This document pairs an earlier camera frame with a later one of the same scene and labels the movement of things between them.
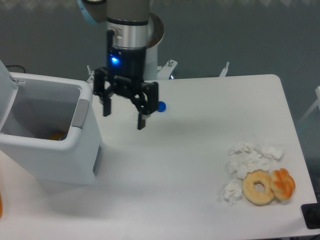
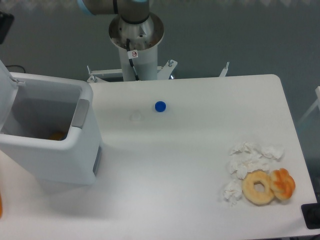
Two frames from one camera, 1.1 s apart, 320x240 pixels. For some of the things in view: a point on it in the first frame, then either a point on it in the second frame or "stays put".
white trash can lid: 9,88 stays put
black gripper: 126,67 -> 6,20
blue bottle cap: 162,106 stays put
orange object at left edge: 1,207 stays put
